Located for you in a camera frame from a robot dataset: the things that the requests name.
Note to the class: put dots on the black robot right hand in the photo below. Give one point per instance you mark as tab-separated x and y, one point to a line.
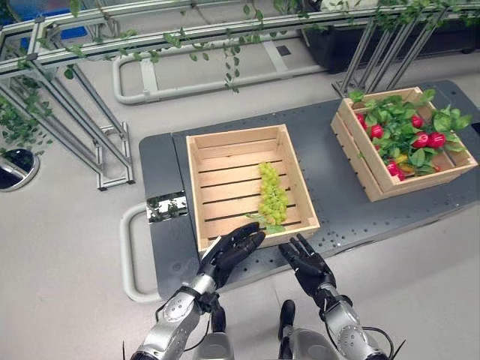
311	268

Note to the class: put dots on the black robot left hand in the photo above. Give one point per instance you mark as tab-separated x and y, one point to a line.
232	249

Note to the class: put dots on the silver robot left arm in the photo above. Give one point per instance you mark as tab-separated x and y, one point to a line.
176	318

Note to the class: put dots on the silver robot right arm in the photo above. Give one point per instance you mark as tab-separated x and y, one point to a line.
350	332

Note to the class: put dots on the dark grey cart platform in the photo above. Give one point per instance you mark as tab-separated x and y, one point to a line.
337	210

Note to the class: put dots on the green grape bunch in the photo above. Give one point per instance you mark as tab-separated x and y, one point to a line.
272	195

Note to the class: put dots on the shallow wooden slat crate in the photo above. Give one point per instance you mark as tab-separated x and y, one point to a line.
228	180

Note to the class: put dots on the silver robot body with legs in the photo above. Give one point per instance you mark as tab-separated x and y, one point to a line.
309	343

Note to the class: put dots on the tall wooden slat crate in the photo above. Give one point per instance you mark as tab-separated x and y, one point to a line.
360	165

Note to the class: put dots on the red round fruit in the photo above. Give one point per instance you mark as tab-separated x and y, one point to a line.
394	169
417	121
420	140
361	120
376	131
437	140

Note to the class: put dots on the yellow orange fruit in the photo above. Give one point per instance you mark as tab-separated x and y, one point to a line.
401	159

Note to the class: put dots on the green leafy foliage bundle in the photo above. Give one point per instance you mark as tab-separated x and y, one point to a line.
397	120

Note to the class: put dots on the green climbing vine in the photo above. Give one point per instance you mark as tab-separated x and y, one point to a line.
232	56

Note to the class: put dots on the dark square floor plate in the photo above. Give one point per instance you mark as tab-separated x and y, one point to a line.
283	50

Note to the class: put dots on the black planter box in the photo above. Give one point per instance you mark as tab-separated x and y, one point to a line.
337	48

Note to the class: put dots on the round metal floor hatch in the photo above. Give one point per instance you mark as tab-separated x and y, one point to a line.
17	168

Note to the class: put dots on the blue panel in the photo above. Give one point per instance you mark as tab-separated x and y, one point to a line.
73	33

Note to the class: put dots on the aluminium trellis frame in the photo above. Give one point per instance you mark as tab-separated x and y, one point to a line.
75	108

